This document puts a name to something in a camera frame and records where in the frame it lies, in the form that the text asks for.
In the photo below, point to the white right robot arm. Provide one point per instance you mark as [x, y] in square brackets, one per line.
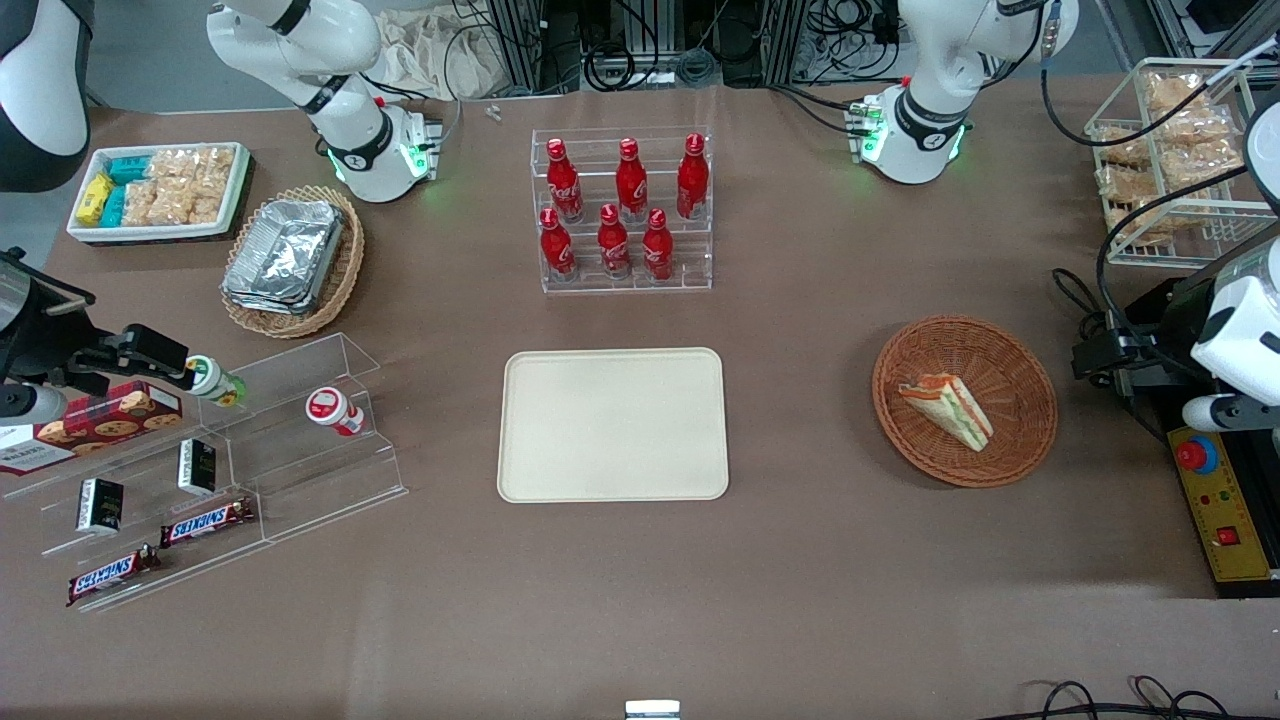
[350, 150]

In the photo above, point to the clear acrylic bottle rack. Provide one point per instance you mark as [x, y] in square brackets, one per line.
[690, 280]

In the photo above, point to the aluminium frame profile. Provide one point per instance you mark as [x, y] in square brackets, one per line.
[520, 45]
[785, 40]

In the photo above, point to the stacked aluminium foil trays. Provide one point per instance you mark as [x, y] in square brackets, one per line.
[285, 255]

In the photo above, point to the red cola bottle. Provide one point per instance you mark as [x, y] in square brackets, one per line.
[692, 180]
[631, 185]
[657, 250]
[556, 250]
[564, 185]
[613, 247]

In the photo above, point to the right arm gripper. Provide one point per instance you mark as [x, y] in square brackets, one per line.
[48, 343]

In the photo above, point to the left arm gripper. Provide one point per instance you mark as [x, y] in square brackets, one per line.
[1172, 333]

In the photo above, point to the Snickers chocolate bar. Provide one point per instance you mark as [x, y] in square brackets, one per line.
[205, 523]
[110, 575]

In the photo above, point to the green-capped small drink bottle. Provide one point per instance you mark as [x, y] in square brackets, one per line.
[208, 377]

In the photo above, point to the yellow snack packet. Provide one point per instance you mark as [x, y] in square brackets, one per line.
[93, 200]

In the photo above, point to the white edge marker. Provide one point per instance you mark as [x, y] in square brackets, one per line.
[652, 710]

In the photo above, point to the clear rice cracker packet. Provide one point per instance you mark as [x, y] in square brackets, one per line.
[140, 203]
[173, 165]
[172, 203]
[213, 185]

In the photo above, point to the triangle sandwich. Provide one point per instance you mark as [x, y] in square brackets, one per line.
[950, 410]

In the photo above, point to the teal snack packet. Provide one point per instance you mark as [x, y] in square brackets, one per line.
[113, 207]
[128, 169]

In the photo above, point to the yellow emergency stop control box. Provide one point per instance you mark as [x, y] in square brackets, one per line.
[1225, 510]

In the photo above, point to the cream plastic tray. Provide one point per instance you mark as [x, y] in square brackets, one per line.
[612, 425]

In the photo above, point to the white rectangular snack tray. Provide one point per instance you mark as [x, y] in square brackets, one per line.
[240, 185]

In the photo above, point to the red-capped small drink bottle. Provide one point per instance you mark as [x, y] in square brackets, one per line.
[328, 407]

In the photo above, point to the light oval wicker basket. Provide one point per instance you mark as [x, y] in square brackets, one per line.
[345, 270]

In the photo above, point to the black appliance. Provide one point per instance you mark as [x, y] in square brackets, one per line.
[1160, 310]

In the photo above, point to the small black box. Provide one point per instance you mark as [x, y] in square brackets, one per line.
[197, 467]
[100, 505]

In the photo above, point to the brown round wicker basket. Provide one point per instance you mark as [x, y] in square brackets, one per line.
[1015, 400]

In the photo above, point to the clear bag of crackers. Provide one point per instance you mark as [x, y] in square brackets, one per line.
[1135, 225]
[1125, 183]
[1175, 92]
[1195, 125]
[1122, 145]
[1205, 165]

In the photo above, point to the red tartan cookie box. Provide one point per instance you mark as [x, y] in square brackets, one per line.
[100, 425]

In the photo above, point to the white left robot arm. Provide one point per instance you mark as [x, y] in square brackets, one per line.
[920, 110]

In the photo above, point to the white crumpled cloth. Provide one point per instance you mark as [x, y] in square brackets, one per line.
[430, 55]

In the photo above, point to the clear acrylic stepped shelf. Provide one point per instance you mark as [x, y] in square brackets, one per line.
[300, 470]

